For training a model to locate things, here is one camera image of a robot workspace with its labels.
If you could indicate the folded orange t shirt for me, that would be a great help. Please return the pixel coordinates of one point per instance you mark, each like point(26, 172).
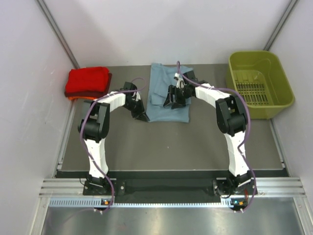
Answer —
point(81, 97)

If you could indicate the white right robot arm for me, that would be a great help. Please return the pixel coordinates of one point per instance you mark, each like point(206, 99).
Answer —
point(232, 121)

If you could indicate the folded red t shirt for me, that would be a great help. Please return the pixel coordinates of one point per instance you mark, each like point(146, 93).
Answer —
point(92, 79)

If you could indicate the folded maroon t shirt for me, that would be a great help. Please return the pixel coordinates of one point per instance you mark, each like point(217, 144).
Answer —
point(92, 94)

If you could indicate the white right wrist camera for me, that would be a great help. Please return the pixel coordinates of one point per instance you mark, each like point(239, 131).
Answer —
point(180, 81)

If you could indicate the corner aluminium profile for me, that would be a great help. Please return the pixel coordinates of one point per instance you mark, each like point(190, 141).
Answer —
point(281, 23)
point(59, 35)

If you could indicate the aluminium front frame rail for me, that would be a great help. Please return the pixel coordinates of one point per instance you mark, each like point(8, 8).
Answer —
point(266, 186)

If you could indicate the left corner aluminium profile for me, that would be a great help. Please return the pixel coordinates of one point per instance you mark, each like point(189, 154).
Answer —
point(59, 35)

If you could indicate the light blue t shirt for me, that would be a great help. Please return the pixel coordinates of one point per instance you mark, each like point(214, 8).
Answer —
point(161, 77)

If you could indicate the right corner aluminium profile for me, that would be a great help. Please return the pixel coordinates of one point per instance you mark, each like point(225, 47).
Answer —
point(281, 23)

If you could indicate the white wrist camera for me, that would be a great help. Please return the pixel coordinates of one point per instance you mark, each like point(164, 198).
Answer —
point(136, 96)
point(180, 81)

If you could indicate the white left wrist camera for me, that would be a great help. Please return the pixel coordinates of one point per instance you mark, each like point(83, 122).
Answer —
point(136, 96)

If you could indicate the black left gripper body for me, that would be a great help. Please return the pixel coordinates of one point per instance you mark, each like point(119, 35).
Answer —
point(135, 107)

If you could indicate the olive green plastic basket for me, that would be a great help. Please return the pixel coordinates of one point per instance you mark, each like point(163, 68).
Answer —
point(260, 79)

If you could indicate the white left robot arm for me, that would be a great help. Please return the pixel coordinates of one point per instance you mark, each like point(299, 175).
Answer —
point(94, 128)

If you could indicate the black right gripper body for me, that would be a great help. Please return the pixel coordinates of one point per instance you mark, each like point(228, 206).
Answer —
point(181, 95)

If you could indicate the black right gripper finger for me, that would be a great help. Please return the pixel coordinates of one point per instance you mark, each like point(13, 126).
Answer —
point(170, 96)
point(178, 104)

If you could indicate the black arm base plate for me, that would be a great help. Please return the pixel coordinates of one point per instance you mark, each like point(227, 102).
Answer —
point(157, 187)

